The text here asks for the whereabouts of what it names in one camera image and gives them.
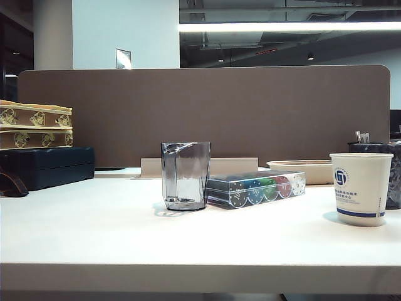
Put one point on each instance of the black poker chip stack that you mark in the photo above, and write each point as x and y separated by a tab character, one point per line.
238	192

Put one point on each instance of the beige oval paper tray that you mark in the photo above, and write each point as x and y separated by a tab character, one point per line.
313	175

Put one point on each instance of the clear plastic poker chip case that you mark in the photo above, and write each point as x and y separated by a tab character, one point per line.
260	200

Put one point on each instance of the black mesh pen holder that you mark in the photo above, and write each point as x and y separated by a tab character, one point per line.
395	175

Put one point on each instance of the blue poker chip stack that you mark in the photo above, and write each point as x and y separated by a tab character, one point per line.
255	189

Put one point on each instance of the dark navy hard case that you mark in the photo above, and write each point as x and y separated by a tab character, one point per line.
56	166

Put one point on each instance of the silver wall plate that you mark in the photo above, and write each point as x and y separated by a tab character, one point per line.
123	59

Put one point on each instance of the grey transparent plastic mug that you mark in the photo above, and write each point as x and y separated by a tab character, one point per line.
188	175

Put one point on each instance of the brown fabric desk partition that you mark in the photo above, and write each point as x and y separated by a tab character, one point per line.
219	109

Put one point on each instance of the red poker chip stack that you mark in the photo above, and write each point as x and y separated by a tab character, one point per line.
284	185

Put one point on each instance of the red ceiling sign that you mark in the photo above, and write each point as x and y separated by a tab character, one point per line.
266	51

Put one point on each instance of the white paper cup blue print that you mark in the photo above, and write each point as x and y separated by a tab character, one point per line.
361	188

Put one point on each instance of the green poker chip stack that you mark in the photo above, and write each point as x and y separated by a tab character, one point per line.
270	186

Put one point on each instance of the white poker chip stack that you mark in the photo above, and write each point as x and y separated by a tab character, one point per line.
297	185

